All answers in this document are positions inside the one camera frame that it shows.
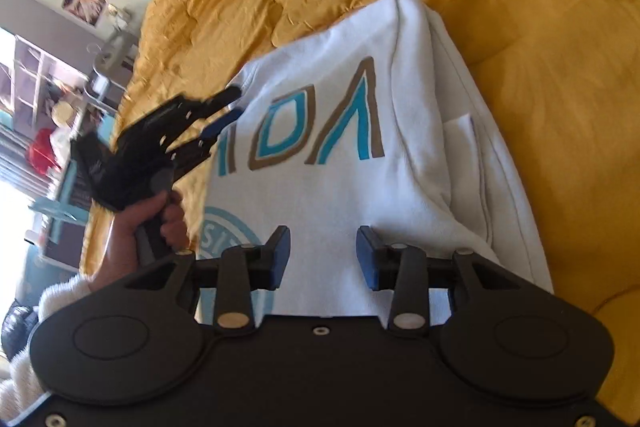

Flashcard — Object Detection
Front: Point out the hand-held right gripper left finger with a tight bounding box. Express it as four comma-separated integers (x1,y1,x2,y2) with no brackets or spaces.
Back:
125,225,292,339

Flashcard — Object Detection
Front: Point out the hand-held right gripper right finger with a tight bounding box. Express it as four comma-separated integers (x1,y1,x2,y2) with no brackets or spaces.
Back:
356,226,507,339

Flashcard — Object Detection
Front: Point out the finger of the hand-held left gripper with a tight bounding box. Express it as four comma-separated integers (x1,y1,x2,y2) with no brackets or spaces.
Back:
197,87,243,116
201,107,245,142

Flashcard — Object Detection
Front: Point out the white printed shirt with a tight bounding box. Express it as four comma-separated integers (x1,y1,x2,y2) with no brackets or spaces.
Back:
192,0,555,329

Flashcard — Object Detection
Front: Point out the person's left forearm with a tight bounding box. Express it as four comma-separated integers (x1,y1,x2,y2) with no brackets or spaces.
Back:
0,227,132,413

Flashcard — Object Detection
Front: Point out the person's left hand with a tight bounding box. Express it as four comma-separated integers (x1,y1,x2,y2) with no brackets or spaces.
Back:
111,192,189,274

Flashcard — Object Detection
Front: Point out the straw hat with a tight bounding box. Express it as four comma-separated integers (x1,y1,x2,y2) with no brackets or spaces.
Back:
51,99,77,128

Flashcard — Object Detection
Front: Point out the red bag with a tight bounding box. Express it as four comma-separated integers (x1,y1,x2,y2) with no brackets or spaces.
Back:
27,128,64,178

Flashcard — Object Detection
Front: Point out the teal table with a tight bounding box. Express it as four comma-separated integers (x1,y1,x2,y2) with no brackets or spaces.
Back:
27,152,98,270

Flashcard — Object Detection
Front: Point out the black bag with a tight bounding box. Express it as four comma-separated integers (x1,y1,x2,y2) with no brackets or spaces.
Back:
0,299,40,354

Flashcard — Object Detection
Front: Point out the yellow quilted blanket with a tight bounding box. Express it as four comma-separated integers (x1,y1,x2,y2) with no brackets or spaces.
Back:
79,0,640,427

